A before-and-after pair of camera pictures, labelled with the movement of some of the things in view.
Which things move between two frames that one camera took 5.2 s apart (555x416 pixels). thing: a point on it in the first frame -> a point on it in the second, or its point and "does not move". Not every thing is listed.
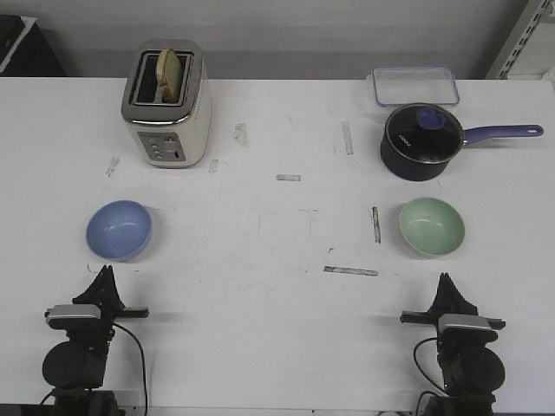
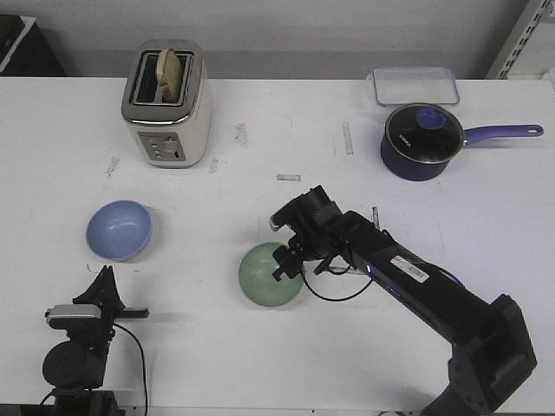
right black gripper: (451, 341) -> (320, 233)
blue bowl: (119, 230) does not move
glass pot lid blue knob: (424, 133) does not move
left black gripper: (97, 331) does not move
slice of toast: (168, 70) does not move
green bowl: (432, 227) -> (256, 276)
